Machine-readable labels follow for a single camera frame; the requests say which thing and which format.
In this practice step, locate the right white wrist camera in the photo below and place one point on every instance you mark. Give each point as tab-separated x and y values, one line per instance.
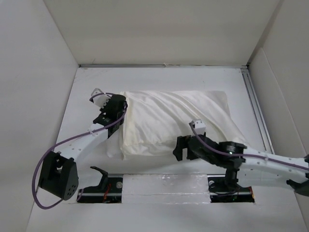
198	126

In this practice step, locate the cream pillowcase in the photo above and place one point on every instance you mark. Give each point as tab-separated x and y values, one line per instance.
154	120

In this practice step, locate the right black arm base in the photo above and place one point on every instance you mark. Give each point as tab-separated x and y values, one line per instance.
224	188

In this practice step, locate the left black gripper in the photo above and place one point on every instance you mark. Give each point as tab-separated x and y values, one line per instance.
104	109

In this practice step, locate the aluminium rail right side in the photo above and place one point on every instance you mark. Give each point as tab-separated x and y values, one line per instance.
257	110

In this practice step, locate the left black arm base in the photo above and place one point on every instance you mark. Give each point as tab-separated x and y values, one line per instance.
99	186

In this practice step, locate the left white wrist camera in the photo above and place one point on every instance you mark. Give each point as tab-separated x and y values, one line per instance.
100	98

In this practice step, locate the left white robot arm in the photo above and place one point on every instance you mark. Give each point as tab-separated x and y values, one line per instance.
59	173

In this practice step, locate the white pillow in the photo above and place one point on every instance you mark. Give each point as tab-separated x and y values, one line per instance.
113	146

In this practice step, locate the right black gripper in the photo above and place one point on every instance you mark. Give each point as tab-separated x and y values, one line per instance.
182	141

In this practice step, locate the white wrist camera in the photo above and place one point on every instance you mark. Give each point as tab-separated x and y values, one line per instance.
198	126
100	98

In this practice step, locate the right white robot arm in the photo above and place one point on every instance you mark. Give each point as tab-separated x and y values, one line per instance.
244	166

